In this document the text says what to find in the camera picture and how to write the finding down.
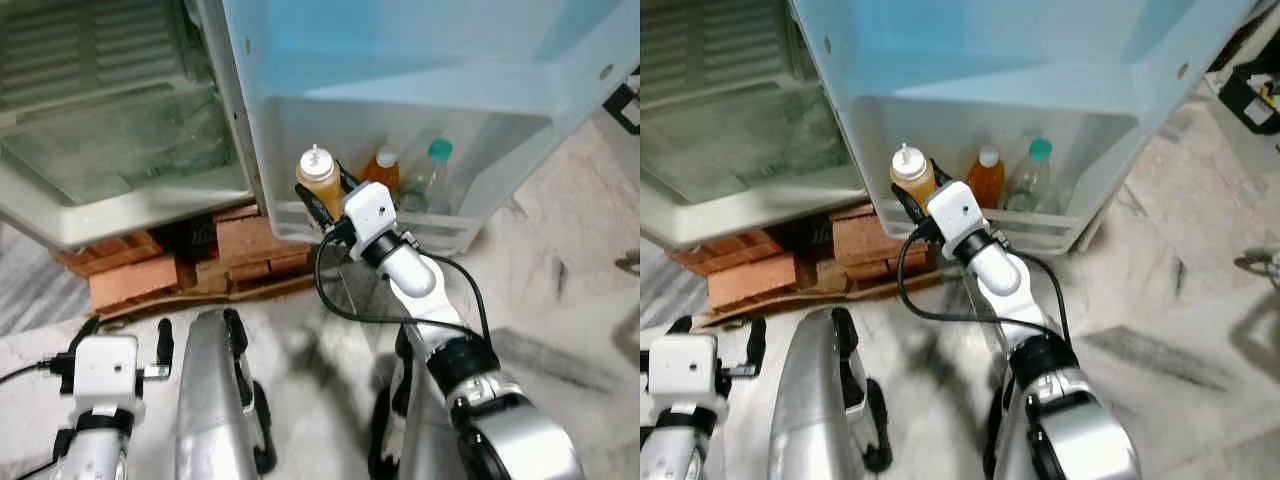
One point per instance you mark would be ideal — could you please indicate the clear bottle green cap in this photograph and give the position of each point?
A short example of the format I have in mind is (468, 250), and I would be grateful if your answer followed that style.
(428, 180)
(1030, 182)

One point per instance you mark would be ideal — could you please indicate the glass fridge shelf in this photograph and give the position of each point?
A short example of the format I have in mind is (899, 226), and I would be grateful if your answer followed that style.
(740, 140)
(110, 140)

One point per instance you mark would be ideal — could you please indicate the silver fridge door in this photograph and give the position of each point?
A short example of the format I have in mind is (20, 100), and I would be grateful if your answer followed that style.
(1000, 50)
(420, 50)

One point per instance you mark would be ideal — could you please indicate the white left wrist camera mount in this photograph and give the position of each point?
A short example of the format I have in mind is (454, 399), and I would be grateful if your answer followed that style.
(105, 372)
(685, 368)

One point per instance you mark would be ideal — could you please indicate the black plastic crate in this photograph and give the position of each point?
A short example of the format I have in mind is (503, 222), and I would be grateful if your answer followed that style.
(1245, 100)

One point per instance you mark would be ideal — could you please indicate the orange bottle white cap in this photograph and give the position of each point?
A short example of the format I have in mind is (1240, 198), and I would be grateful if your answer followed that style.
(380, 172)
(985, 178)

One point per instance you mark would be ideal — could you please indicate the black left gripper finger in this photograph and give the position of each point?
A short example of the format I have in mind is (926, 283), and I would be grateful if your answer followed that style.
(164, 340)
(678, 326)
(756, 345)
(84, 331)

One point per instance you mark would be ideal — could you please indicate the white fridge cabinet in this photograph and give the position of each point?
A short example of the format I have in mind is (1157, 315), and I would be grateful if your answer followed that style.
(740, 225)
(60, 225)

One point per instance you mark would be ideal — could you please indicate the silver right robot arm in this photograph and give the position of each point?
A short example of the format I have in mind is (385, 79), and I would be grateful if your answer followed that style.
(995, 272)
(415, 275)

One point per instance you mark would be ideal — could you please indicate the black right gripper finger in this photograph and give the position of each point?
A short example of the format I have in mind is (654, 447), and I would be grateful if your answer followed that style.
(313, 205)
(349, 180)
(907, 205)
(939, 175)

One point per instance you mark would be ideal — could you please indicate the black item with white stripes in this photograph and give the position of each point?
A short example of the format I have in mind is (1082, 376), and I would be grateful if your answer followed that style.
(200, 240)

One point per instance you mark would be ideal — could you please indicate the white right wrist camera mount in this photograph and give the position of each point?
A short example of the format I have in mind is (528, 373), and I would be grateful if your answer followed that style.
(957, 215)
(370, 215)

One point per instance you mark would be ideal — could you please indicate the amber squeeze bottle white nozzle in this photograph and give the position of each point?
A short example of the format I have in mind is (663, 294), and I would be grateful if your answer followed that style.
(912, 178)
(318, 180)

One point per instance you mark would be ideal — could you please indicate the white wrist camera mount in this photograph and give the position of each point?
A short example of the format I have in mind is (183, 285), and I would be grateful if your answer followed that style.
(957, 215)
(685, 368)
(370, 215)
(105, 372)

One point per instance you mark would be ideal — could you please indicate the white door shelf bin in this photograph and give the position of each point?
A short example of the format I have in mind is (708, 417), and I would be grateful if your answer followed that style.
(1100, 170)
(500, 160)

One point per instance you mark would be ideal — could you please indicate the red clay brick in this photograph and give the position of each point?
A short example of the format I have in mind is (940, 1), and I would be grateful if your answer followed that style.
(750, 285)
(105, 252)
(270, 272)
(878, 270)
(250, 238)
(720, 255)
(130, 285)
(862, 235)

